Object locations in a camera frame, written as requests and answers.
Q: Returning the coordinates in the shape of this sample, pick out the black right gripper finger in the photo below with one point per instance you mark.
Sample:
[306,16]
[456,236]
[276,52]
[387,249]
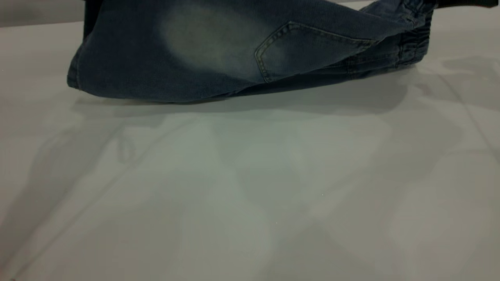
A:
[461,3]

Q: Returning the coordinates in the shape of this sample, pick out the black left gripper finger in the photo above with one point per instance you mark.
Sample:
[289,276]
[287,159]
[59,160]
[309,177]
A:
[90,15]

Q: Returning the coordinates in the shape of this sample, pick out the blue denim pants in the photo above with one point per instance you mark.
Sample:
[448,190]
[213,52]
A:
[195,47]

